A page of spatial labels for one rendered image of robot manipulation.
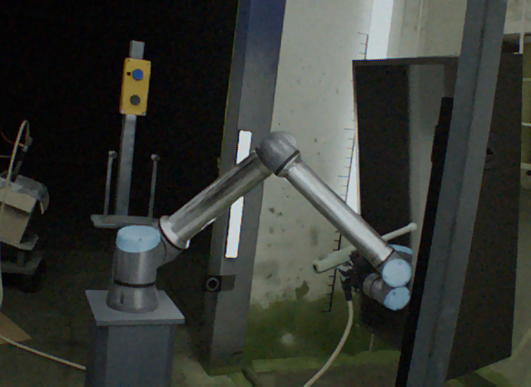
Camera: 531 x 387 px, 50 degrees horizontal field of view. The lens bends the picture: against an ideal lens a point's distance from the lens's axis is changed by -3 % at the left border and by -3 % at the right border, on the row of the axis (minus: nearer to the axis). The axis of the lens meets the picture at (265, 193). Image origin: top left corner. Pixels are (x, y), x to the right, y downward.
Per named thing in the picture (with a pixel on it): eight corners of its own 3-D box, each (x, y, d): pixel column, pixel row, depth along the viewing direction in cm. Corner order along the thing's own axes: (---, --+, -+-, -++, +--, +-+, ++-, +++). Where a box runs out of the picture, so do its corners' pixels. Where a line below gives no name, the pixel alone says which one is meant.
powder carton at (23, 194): (-17, 211, 417) (3, 162, 414) (38, 233, 428) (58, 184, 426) (-36, 226, 365) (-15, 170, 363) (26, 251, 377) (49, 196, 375)
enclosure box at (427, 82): (419, 307, 284) (417, 55, 257) (511, 356, 231) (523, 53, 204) (359, 324, 271) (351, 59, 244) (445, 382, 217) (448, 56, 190)
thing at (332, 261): (326, 312, 230) (315, 260, 223) (320, 308, 234) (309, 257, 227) (424, 269, 246) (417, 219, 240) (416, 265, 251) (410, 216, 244)
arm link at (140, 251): (105, 278, 203) (109, 229, 200) (127, 267, 219) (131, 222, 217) (145, 287, 199) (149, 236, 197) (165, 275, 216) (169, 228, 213)
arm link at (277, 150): (267, 124, 189) (420, 272, 183) (275, 124, 202) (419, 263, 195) (244, 150, 192) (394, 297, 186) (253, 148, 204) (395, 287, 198)
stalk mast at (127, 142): (115, 359, 306) (142, 43, 284) (116, 363, 301) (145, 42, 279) (103, 359, 304) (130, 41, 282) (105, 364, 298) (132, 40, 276)
